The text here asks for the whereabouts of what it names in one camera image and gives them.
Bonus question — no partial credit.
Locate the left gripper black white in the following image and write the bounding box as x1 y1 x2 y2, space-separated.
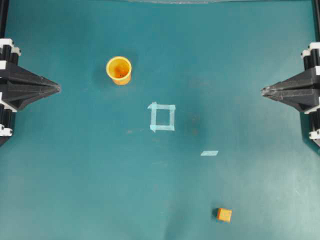
0 38 61 146

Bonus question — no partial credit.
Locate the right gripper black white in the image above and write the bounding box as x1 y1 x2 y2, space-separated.
261 41 320 146

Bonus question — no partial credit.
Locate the orange plastic cup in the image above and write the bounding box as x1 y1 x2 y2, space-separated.
105 56 132 86

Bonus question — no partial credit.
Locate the small orange block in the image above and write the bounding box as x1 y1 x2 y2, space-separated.
216 208 232 223

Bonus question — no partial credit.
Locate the small light tape strip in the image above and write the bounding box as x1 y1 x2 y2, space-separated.
200 150 219 157

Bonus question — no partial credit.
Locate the square tape outline marker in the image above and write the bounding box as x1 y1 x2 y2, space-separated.
147 101 176 133

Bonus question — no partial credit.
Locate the black frame post left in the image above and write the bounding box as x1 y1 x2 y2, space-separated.
0 0 9 39

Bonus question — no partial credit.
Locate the black frame post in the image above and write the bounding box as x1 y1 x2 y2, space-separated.
0 0 9 39
312 0 320 42

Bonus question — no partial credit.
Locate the black frame post right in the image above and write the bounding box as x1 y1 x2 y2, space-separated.
312 0 320 42

